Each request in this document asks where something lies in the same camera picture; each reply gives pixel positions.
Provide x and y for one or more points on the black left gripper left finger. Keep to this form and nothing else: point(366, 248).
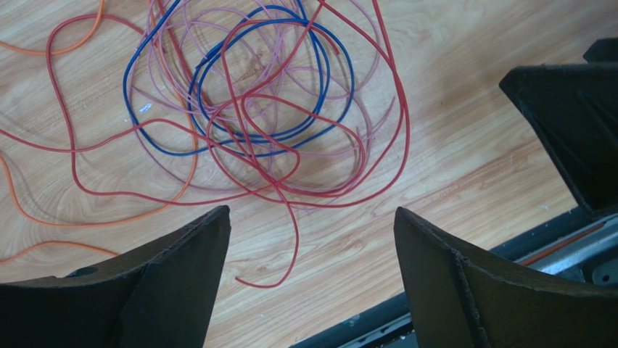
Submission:
point(160, 294)

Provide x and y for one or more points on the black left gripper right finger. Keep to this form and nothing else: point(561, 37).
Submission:
point(461, 295)

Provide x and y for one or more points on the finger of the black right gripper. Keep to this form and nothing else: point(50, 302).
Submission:
point(573, 111)

